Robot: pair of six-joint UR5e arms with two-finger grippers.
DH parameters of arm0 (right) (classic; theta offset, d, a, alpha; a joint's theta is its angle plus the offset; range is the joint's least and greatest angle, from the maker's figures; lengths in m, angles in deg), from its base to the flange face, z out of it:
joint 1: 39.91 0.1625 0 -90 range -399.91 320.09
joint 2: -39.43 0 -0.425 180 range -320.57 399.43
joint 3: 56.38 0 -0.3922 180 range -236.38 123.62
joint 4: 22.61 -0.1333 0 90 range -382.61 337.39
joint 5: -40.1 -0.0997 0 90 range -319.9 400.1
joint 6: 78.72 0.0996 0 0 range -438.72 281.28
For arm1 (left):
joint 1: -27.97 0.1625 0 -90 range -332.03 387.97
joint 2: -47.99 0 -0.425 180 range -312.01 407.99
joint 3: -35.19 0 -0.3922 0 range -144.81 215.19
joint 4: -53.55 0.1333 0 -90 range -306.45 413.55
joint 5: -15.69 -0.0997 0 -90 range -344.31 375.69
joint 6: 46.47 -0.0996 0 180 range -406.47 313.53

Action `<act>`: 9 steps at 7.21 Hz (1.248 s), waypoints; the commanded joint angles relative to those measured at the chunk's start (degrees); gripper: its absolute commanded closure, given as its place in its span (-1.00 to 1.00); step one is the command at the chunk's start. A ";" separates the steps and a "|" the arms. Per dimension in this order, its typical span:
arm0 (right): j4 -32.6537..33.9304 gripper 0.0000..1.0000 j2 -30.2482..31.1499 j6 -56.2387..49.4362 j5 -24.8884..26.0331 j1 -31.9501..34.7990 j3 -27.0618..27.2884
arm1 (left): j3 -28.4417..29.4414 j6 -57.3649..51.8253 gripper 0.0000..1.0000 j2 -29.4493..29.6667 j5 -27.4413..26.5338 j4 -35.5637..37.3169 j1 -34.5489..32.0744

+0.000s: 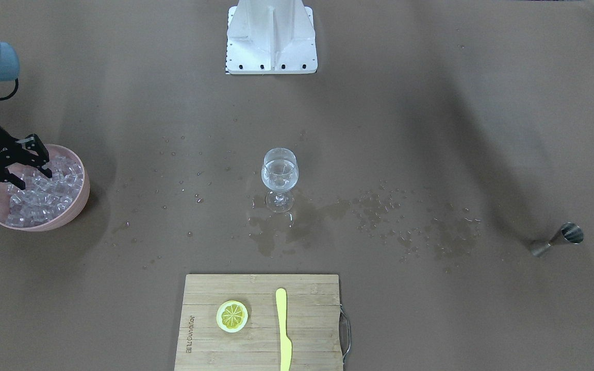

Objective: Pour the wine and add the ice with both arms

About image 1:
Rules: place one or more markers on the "yellow lemon slice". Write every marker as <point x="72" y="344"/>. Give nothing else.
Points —
<point x="232" y="316"/>

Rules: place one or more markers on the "clear ice cubes pile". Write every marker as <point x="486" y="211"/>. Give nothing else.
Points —
<point x="48" y="202"/>

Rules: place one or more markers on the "clear wine glass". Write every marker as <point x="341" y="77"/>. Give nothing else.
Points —
<point x="279" y="173"/>

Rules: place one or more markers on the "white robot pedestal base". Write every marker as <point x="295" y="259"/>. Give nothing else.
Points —
<point x="271" y="38"/>

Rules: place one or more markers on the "bamboo cutting board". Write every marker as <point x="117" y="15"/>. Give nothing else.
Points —
<point x="315" y="315"/>

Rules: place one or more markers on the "yellow plastic knife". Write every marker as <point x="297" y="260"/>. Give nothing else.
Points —
<point x="286" y="346"/>

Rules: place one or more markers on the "pink bowl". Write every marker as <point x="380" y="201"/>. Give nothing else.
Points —
<point x="17" y="170"/>

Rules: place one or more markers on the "steel jigger measuring cup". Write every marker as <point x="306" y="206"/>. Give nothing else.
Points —
<point x="568" y="233"/>

